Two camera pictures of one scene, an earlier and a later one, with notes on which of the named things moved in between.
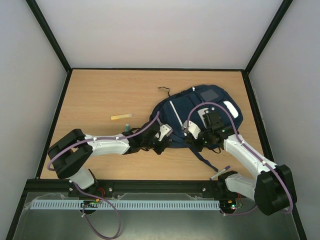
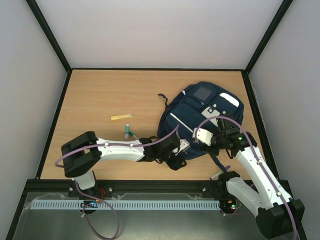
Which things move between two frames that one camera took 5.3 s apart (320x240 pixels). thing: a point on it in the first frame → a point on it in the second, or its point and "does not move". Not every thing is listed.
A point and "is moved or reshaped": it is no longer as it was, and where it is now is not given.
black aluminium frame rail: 38,188 does not move
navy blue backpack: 190,104 is moved or reshaped
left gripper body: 146,143 → 172,163
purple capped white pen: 227,168 does not move
